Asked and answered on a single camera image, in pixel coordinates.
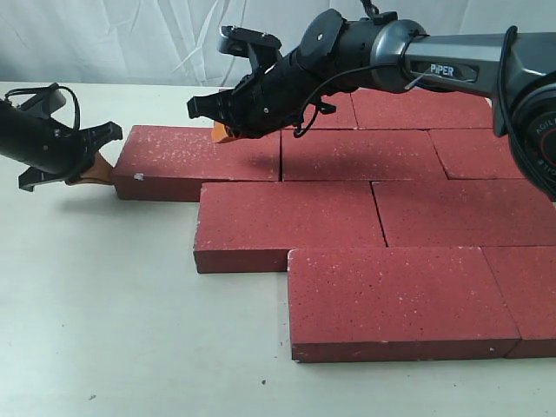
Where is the red brick under back stack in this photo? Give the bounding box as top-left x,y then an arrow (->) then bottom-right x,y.
216,89 -> 360,131

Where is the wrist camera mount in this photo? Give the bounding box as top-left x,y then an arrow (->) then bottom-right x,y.
19,83 -> 66,119
218,25 -> 282,75

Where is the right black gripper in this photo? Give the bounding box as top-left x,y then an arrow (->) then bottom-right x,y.
187,50 -> 330,143

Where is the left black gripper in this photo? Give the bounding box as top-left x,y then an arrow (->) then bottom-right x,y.
1,103 -> 122,192

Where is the red brick with white specks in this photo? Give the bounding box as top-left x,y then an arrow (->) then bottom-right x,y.
281,129 -> 447,182

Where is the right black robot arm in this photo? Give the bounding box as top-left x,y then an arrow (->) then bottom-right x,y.
187,2 -> 555,198

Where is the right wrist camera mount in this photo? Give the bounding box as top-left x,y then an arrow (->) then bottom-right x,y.
218,25 -> 282,75

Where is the red brick right row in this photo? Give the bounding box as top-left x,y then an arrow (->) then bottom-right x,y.
428,129 -> 524,180

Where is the red brick middle row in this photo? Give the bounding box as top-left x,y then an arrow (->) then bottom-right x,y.
372,179 -> 555,247

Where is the white fabric backdrop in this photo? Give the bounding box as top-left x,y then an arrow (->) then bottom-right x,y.
0,0 -> 556,95

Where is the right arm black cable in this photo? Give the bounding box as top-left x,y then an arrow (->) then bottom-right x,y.
293,64 -> 414,139

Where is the red brick row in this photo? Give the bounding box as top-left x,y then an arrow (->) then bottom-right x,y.
428,129 -> 524,180
372,179 -> 555,247

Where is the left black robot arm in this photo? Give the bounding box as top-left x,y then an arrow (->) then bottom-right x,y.
1,102 -> 123,192

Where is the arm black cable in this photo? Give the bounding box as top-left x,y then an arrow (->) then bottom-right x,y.
293,64 -> 414,139
3,84 -> 82,131

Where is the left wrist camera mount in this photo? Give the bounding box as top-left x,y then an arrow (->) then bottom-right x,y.
19,83 -> 66,119

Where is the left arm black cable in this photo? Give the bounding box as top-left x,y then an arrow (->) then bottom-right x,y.
3,84 -> 82,131

